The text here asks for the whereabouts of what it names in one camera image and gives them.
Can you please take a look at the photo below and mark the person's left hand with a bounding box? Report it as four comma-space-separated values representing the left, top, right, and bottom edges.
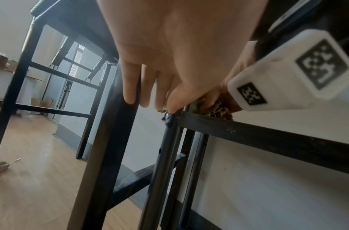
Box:
96, 0, 269, 114

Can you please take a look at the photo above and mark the person's right hand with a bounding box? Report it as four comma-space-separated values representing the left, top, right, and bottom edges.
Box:
202, 40, 259, 113

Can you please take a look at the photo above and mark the green and pink cleaning cloth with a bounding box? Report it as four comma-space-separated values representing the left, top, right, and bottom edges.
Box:
157, 99, 235, 122

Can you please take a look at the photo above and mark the dark metal shelf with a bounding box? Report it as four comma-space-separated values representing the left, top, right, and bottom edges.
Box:
137, 110, 349, 230

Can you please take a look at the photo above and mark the white marker cube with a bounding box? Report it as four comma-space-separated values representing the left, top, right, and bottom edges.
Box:
227, 29, 349, 112

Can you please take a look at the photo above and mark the dark framed glass door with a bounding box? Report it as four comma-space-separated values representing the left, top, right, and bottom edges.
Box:
42, 27, 110, 144

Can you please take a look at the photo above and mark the black marker wristband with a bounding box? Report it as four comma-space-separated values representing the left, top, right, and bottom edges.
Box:
252, 0, 349, 66

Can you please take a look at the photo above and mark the black low table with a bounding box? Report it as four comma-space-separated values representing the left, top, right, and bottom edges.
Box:
0, 0, 189, 230

